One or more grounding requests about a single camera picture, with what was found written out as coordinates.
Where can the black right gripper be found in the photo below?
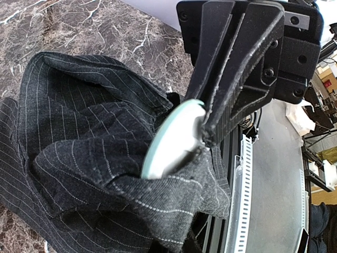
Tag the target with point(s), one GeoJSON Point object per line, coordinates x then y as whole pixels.
{"type": "Point", "coordinates": [245, 53]}

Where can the black pinstriped garment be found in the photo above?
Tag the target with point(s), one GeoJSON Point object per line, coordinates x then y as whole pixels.
{"type": "Point", "coordinates": [72, 149]}

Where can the white slotted cable duct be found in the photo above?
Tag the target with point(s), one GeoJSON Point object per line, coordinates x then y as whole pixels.
{"type": "Point", "coordinates": [269, 209]}

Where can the teal round button brooch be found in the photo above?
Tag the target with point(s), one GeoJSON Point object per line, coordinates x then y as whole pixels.
{"type": "Point", "coordinates": [177, 141]}

